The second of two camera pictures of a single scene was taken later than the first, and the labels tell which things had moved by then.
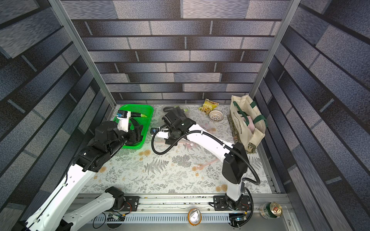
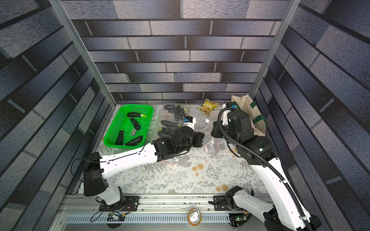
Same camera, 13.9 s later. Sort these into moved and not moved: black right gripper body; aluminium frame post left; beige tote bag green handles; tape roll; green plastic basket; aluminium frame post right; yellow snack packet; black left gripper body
Moved: black left gripper body; black right gripper body
Not moved: aluminium frame post right; beige tote bag green handles; tape roll; yellow snack packet; aluminium frame post left; green plastic basket
